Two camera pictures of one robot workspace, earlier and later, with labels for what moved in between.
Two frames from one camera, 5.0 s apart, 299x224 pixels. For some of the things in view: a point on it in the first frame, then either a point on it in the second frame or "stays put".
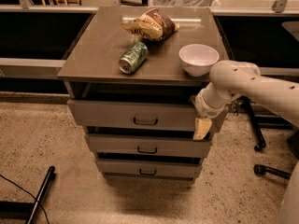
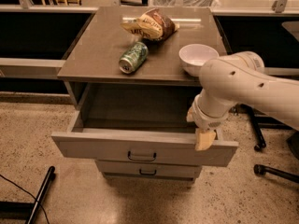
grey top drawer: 135,113 -> 163,146
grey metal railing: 26,7 stays put
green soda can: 133,57 stays put
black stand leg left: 27,211 stays put
